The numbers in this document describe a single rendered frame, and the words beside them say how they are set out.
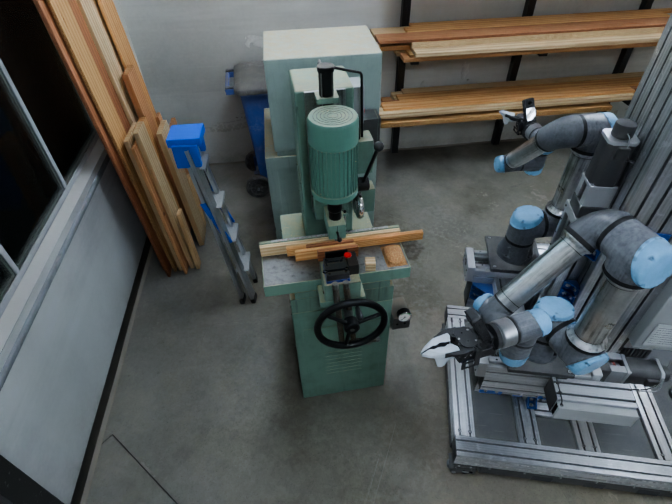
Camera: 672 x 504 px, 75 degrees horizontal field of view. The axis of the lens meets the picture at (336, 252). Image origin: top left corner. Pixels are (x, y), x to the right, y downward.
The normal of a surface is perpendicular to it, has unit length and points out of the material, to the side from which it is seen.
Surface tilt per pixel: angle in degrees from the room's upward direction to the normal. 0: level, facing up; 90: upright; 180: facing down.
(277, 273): 0
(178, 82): 90
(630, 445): 0
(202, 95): 90
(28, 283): 0
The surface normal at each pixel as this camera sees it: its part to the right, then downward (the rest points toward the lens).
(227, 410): -0.02, -0.73
